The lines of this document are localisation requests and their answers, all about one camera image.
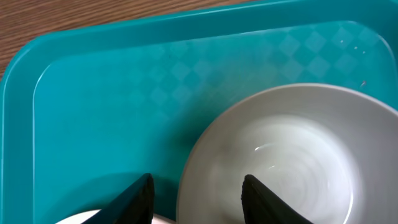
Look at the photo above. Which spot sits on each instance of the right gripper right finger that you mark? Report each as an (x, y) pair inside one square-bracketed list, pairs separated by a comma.
[(263, 206)]

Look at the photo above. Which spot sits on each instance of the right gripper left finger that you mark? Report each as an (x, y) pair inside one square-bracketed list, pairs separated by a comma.
[(135, 205)]

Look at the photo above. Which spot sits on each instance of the teal serving tray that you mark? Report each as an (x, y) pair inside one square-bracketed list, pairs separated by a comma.
[(85, 112)]

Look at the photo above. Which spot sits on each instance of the grey metal saucer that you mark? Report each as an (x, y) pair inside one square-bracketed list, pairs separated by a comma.
[(324, 154)]

